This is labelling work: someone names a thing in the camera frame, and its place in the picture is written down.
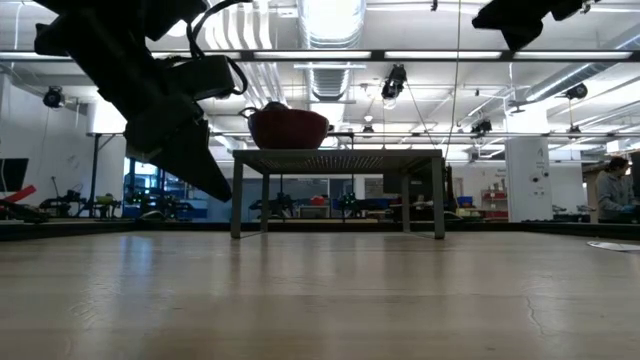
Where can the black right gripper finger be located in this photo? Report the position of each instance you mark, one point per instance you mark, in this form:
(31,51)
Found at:
(527,7)
(521,35)

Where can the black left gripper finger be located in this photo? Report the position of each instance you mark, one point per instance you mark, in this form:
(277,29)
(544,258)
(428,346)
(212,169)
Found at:
(195,160)

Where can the red bowl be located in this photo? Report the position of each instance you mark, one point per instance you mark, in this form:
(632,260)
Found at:
(287,131)

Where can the white pillar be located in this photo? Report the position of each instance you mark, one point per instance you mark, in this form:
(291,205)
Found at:
(527,175)

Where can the grey perforated metal shelf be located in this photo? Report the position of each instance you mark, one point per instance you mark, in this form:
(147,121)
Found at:
(340,161)

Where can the black overhead beam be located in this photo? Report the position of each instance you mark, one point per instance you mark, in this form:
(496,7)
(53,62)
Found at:
(377,55)

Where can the red bar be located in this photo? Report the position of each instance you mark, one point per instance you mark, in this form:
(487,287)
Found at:
(24,194)

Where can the person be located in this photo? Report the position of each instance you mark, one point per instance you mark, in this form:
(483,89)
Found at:
(611,195)

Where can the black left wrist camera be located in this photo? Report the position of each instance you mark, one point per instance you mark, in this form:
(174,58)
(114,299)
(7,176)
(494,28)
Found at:
(200,77)

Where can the black wall monitor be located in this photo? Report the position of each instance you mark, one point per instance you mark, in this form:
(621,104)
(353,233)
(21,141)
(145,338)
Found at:
(12,175)

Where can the silver ventilation duct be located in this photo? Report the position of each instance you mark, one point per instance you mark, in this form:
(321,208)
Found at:
(330,30)

